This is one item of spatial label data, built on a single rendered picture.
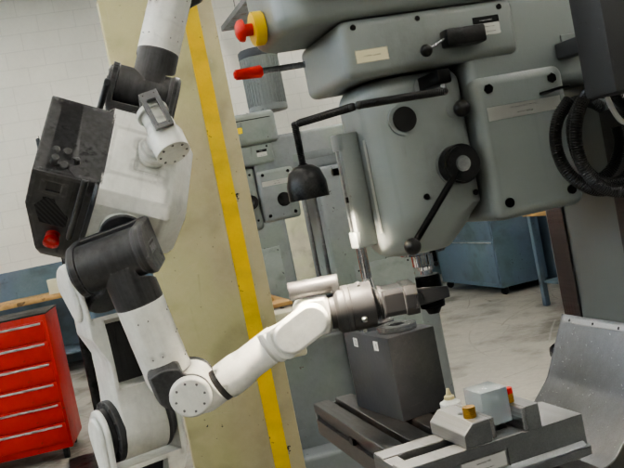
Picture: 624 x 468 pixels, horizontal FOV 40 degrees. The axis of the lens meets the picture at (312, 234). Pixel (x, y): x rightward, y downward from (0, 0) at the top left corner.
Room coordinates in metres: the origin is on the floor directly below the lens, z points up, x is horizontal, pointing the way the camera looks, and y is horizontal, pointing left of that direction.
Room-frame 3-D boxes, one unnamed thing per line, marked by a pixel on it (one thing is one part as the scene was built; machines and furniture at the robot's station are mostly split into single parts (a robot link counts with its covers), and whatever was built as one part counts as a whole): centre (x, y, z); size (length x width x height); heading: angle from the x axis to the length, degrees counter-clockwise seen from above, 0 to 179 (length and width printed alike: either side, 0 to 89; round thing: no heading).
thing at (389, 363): (1.94, -0.13, 1.03); 0.22 x 0.12 x 0.20; 24
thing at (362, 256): (1.98, -0.11, 1.25); 0.03 x 0.03 x 0.11
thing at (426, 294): (1.55, -0.20, 1.23); 0.06 x 0.02 x 0.03; 91
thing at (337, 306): (1.59, 0.01, 1.24); 0.11 x 0.11 x 0.11; 1
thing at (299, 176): (1.50, -0.01, 1.48); 0.07 x 0.07 x 0.06
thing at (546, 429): (1.43, -0.21, 0.98); 0.35 x 0.15 x 0.11; 109
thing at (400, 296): (1.58, -0.11, 1.23); 0.13 x 0.12 x 0.10; 1
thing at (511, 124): (1.64, -0.38, 1.47); 0.24 x 0.19 x 0.26; 16
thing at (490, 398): (1.44, -0.24, 1.04); 0.06 x 0.05 x 0.06; 19
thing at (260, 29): (1.52, 0.02, 1.76); 0.06 x 0.02 x 0.06; 16
